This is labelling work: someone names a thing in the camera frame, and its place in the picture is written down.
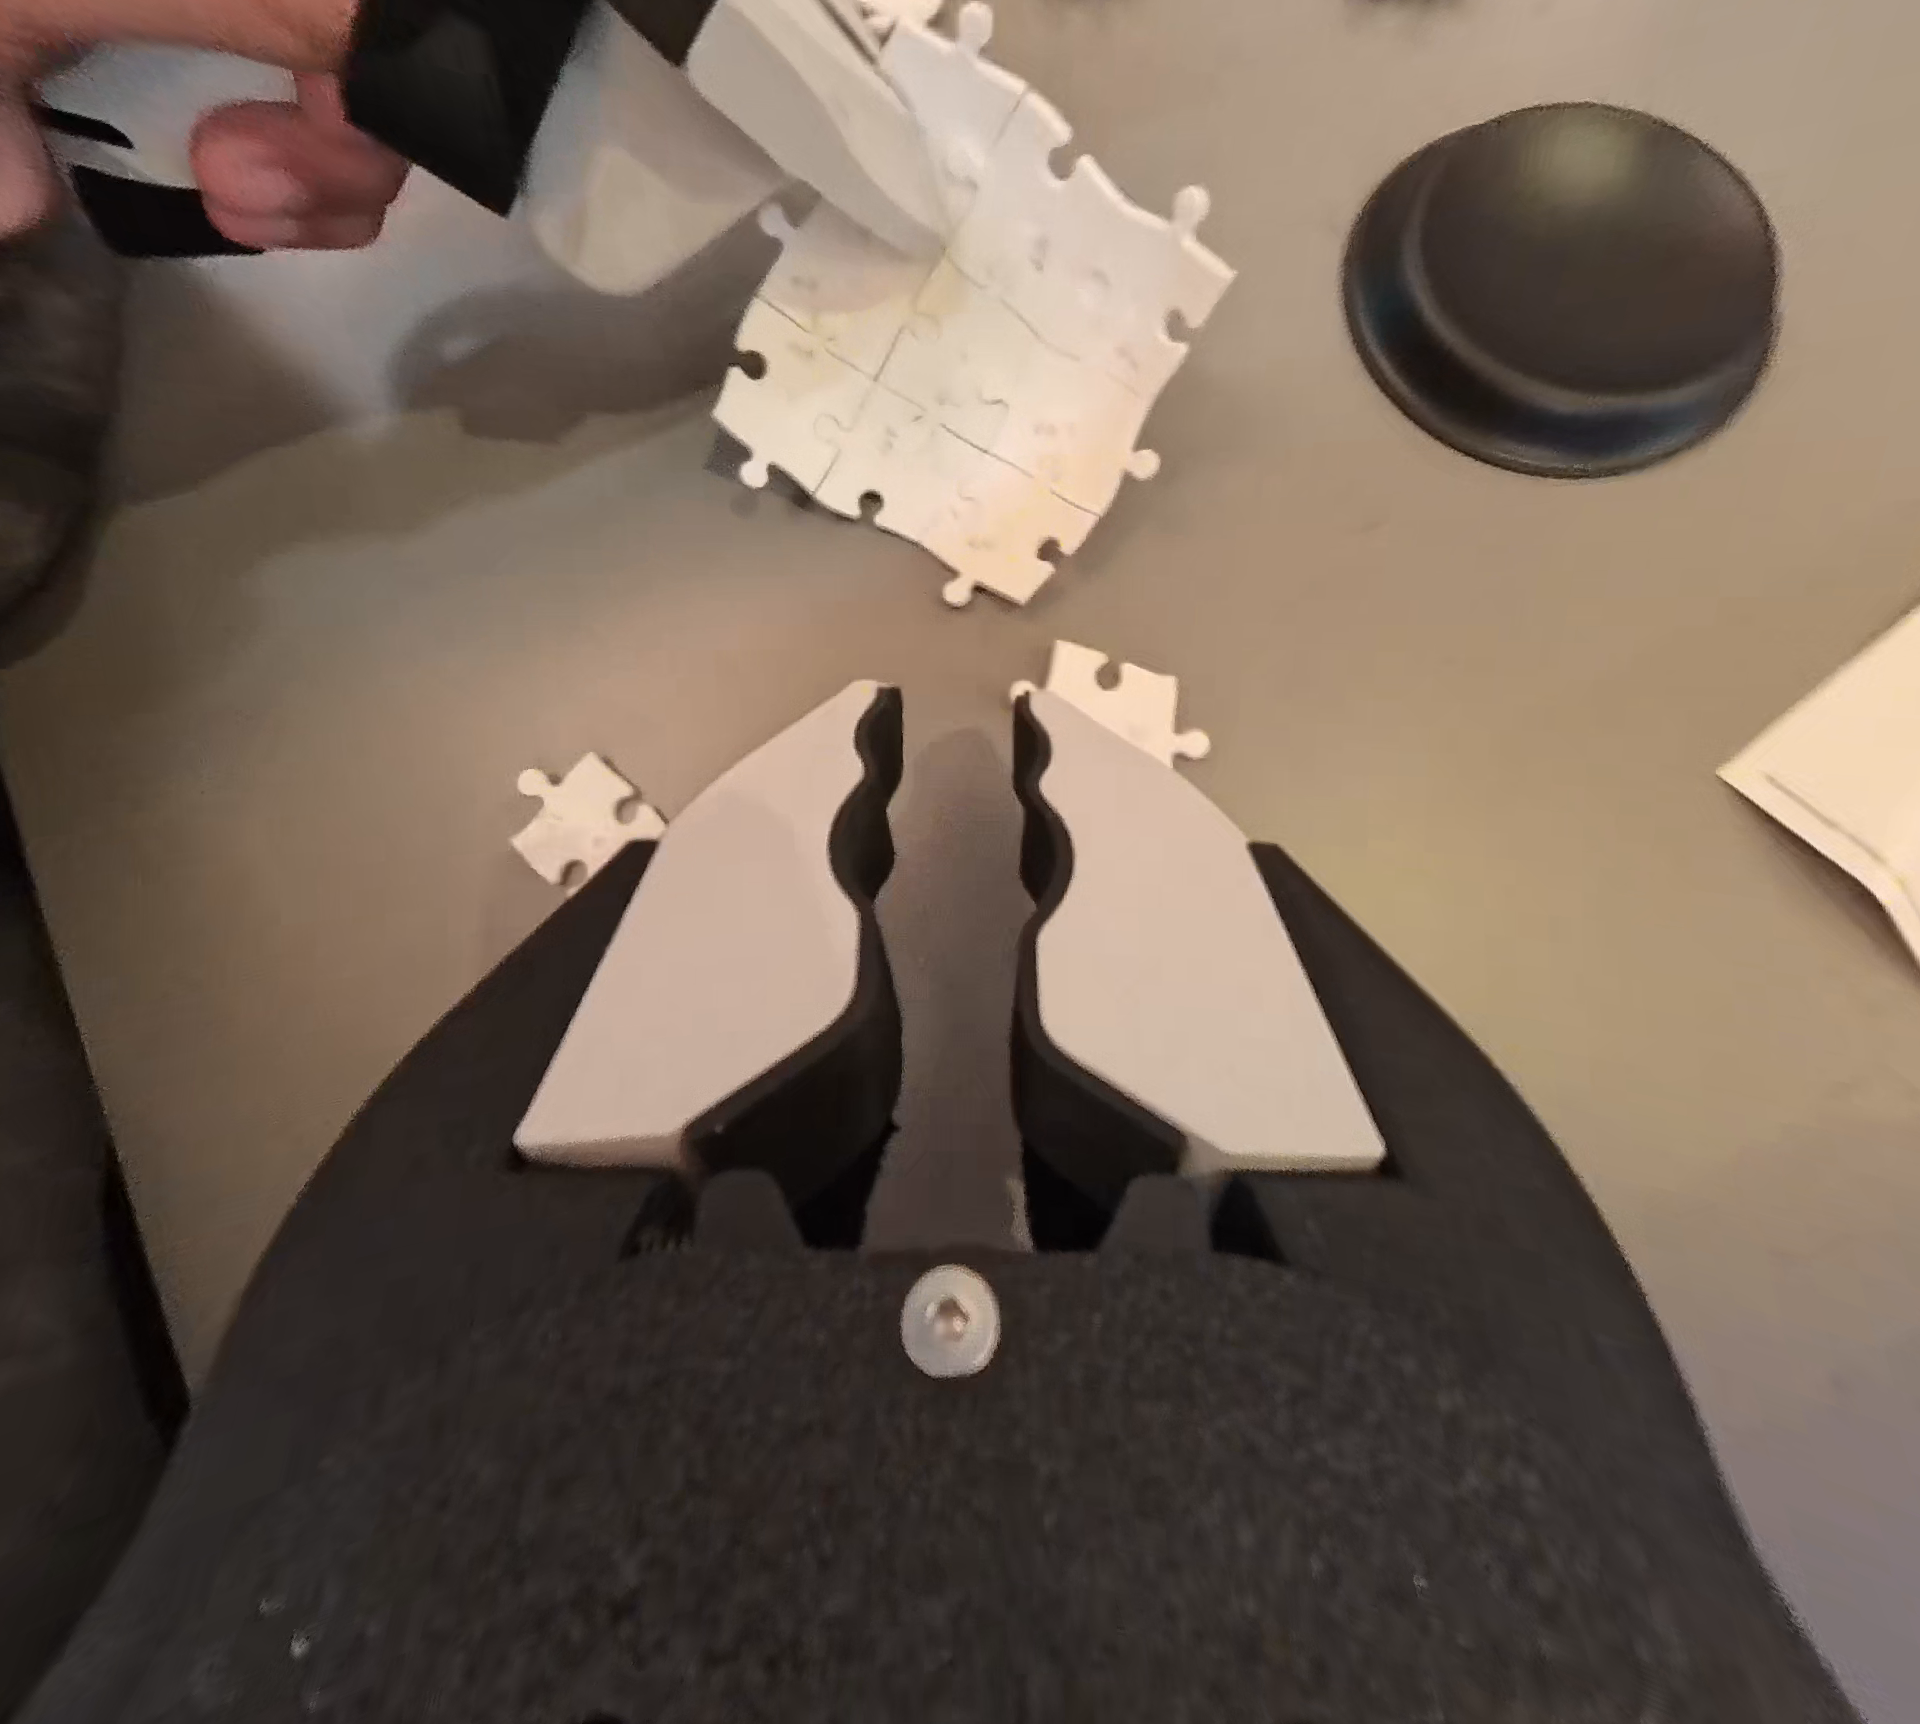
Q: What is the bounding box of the person's left forearm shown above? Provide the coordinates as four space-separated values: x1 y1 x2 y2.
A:
0 231 130 668

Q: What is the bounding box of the single white puzzle piece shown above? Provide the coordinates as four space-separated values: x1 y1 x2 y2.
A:
510 752 668 890

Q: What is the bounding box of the illustrated instruction leaflet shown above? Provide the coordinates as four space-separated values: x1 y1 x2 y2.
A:
1715 607 1920 968

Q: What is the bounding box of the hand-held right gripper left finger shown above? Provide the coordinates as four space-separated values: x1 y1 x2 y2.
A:
511 683 905 1254

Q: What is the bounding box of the black round puzzle stand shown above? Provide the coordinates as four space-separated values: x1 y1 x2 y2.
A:
1342 100 1783 480

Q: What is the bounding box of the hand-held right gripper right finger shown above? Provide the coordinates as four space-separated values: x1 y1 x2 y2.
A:
1007 689 1388 1254

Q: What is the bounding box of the curved assembled puzzle section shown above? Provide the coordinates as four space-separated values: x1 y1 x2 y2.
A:
709 0 1239 610

